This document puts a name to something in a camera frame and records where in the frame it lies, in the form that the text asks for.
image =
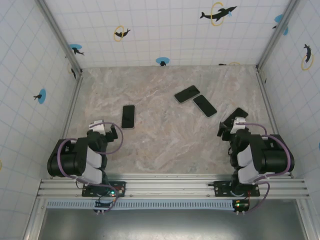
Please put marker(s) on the aluminium side rail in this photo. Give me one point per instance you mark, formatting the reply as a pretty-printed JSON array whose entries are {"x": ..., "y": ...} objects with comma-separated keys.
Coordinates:
[
  {"x": 75, "y": 97},
  {"x": 271, "y": 112}
]

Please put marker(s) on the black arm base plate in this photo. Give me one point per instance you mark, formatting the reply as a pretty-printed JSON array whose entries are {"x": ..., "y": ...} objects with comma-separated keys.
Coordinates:
[
  {"x": 218, "y": 187},
  {"x": 85, "y": 193}
]

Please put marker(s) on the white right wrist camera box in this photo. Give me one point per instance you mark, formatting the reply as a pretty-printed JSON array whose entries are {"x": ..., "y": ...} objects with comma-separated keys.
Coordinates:
[{"x": 237, "y": 125}]

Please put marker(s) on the aluminium corner post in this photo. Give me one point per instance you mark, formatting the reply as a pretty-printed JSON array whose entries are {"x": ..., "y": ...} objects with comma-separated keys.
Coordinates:
[
  {"x": 62, "y": 37},
  {"x": 275, "y": 40}
]

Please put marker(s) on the aluminium frame leg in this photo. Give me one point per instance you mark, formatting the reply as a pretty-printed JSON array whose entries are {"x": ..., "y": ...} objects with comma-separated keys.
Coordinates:
[
  {"x": 304, "y": 220},
  {"x": 35, "y": 220}
]

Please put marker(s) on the small black electronics board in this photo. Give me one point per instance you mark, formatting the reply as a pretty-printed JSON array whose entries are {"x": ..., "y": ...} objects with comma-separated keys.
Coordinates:
[
  {"x": 241, "y": 205},
  {"x": 102, "y": 205}
]

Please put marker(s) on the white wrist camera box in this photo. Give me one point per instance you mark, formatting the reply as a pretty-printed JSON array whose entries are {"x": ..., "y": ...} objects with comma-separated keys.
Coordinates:
[
  {"x": 237, "y": 125},
  {"x": 98, "y": 127}
]

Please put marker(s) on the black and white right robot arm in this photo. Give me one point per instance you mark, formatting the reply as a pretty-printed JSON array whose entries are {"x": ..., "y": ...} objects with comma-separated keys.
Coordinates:
[{"x": 275, "y": 157}]

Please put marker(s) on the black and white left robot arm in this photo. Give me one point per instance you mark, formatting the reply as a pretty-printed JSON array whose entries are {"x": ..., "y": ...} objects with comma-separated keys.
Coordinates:
[{"x": 67, "y": 160}]

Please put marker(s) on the black phone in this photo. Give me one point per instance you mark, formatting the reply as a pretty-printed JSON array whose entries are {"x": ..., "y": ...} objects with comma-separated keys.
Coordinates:
[{"x": 189, "y": 97}]

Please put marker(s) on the aluminium rail beam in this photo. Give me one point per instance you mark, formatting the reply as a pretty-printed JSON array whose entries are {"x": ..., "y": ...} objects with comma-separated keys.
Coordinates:
[{"x": 170, "y": 186}]

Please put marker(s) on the grey metal panel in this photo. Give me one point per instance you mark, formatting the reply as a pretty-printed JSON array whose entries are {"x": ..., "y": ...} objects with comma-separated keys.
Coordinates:
[{"x": 175, "y": 225}]

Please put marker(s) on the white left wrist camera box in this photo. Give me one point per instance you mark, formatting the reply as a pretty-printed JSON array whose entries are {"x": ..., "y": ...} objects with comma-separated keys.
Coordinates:
[{"x": 98, "y": 127}]

